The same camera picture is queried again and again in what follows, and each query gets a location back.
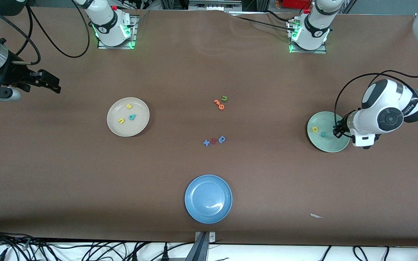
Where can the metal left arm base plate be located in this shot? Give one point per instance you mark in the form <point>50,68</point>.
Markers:
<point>303,52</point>

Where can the green plate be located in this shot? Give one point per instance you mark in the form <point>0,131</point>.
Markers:
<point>325,145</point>

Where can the white paper scrap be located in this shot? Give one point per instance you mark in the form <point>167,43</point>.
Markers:
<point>315,216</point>

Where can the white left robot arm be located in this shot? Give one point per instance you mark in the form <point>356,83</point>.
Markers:
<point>372,98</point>

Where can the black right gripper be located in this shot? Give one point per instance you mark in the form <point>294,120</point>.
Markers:
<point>12,71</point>

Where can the red box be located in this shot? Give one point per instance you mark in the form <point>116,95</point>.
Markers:
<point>296,3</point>

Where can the grey metal stand bracket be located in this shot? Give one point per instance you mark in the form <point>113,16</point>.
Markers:
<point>200,250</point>

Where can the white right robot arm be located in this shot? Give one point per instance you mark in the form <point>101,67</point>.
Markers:
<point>109,25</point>

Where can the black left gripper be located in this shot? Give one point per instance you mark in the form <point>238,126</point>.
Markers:
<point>343,127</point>

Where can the aluminium frame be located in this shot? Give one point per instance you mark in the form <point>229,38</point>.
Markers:
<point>212,5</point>

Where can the blue plate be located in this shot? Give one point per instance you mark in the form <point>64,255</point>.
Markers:
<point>208,199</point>

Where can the yellow letter u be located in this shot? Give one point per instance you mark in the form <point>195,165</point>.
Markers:
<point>121,121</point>

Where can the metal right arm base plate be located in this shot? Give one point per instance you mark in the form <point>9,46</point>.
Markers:
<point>133,32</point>

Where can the blue letter a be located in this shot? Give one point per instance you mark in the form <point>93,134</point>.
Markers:
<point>221,140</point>

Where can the teal letter p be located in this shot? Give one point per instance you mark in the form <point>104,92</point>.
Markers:
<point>132,117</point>

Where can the beige plate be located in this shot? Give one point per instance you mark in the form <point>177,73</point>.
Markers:
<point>138,127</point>

